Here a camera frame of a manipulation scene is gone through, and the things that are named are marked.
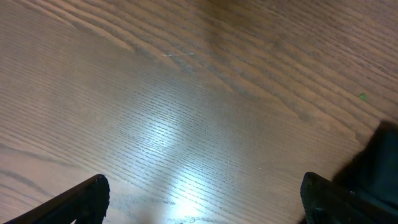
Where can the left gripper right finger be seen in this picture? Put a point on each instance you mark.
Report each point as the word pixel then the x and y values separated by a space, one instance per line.
pixel 324 202

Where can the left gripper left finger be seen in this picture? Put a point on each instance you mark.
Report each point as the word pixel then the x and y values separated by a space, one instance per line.
pixel 84 203

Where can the black shirt with white logo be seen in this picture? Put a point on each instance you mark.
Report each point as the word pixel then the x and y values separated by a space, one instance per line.
pixel 372 174

